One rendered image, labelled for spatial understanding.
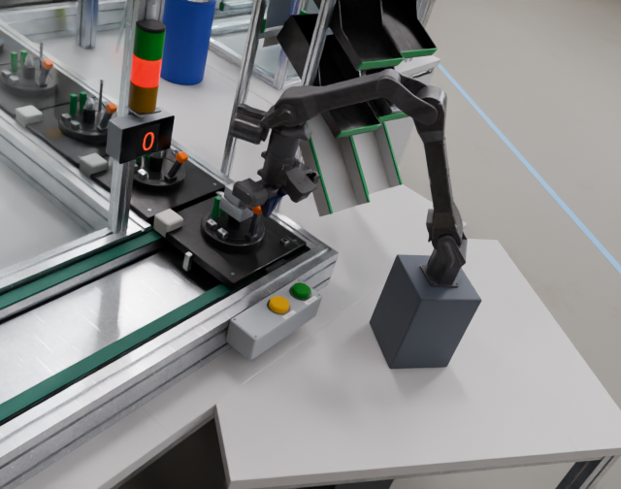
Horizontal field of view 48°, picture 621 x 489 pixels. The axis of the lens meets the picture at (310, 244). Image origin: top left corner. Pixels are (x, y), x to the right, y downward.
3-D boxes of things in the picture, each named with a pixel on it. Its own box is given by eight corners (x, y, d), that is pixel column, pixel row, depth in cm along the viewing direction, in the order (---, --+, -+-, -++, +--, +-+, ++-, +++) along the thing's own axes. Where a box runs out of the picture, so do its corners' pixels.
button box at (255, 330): (316, 316, 147) (323, 294, 144) (249, 362, 132) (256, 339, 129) (291, 298, 150) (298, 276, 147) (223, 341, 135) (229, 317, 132)
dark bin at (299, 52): (375, 130, 159) (394, 111, 154) (335, 139, 151) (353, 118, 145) (317, 34, 165) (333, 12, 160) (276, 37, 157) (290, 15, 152)
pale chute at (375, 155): (390, 187, 181) (403, 184, 177) (355, 198, 172) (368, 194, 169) (360, 82, 179) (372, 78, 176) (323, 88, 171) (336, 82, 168)
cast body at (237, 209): (253, 215, 149) (260, 189, 145) (240, 222, 146) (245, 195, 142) (225, 196, 152) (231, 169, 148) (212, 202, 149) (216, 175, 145)
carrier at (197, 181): (224, 193, 167) (234, 147, 160) (147, 225, 150) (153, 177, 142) (157, 146, 176) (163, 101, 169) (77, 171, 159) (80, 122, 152)
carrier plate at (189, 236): (305, 249, 157) (307, 242, 156) (231, 290, 140) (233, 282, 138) (229, 196, 166) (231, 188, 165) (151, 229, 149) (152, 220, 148)
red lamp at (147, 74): (165, 84, 124) (168, 59, 121) (143, 89, 120) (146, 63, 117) (146, 73, 126) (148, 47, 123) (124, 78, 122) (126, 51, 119)
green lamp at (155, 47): (168, 58, 121) (172, 31, 118) (146, 63, 117) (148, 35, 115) (148, 47, 123) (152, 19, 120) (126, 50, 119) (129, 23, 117)
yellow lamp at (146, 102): (161, 110, 127) (164, 85, 124) (140, 115, 123) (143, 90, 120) (143, 97, 129) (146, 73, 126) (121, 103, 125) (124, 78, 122)
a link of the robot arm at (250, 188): (237, 155, 129) (261, 172, 127) (299, 133, 142) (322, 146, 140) (229, 192, 134) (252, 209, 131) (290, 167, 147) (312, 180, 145)
